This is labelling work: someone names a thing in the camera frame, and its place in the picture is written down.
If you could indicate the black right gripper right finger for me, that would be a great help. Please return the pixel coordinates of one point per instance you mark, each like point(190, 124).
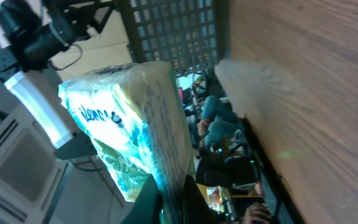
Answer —
point(195, 210)

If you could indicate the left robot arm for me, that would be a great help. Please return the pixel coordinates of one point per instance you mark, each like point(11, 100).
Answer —
point(26, 69)

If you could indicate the small teal tissue pack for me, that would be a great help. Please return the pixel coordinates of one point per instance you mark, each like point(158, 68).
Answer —
point(135, 119)

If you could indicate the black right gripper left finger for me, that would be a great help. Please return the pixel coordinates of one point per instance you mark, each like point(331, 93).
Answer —
point(148, 205)

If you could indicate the dark grey mesh basket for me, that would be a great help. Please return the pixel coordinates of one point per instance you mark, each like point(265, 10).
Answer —
point(189, 34)

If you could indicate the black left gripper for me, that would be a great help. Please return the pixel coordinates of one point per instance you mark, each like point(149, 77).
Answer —
point(70, 19)

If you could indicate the seated person in jeans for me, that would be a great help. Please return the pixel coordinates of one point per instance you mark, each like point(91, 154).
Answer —
point(219, 120)

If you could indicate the white ceiling air conditioner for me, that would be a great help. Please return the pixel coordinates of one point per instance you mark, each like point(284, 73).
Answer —
point(29, 172)

